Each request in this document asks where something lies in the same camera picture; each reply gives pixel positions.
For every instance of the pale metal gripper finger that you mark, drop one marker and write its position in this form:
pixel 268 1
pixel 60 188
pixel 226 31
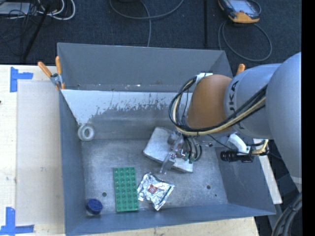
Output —
pixel 167 164

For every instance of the pale grey flat block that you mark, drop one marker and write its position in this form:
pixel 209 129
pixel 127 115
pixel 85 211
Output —
pixel 157 149

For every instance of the silver foil packet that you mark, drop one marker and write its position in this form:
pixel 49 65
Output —
pixel 155 190

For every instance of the green studded flat block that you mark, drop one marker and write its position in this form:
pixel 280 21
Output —
pixel 126 189

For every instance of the grey metal bin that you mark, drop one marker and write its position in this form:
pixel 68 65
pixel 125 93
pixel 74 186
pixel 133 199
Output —
pixel 118 112

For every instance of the blue-lidded small jar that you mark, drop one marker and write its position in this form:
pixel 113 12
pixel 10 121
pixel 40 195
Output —
pixel 94 206

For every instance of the white tape roll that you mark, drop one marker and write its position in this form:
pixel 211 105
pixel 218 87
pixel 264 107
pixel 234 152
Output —
pixel 85 132

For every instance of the pale wood flat board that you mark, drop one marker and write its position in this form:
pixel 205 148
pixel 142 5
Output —
pixel 37 144

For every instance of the black cylinder on white bracket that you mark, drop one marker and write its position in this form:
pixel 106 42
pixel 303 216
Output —
pixel 230 155

